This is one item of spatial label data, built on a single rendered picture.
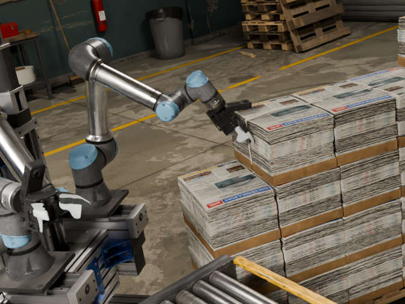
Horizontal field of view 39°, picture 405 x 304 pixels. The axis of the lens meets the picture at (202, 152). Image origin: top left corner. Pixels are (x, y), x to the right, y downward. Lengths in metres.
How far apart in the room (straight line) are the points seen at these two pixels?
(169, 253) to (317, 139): 1.58
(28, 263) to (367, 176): 1.37
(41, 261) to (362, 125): 1.32
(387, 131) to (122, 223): 1.13
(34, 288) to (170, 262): 1.64
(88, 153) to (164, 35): 6.94
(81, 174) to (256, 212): 0.70
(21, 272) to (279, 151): 1.01
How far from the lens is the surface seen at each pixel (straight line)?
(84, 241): 2.31
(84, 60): 2.16
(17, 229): 1.61
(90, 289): 2.00
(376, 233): 2.59
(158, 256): 3.54
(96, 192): 2.34
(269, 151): 2.17
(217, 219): 2.16
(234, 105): 2.23
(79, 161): 2.29
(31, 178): 1.44
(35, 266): 1.97
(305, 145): 2.23
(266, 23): 8.69
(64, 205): 1.44
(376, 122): 2.39
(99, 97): 2.33
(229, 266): 1.85
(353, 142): 2.35
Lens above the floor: 1.77
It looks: 21 degrees down
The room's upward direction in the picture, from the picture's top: 9 degrees counter-clockwise
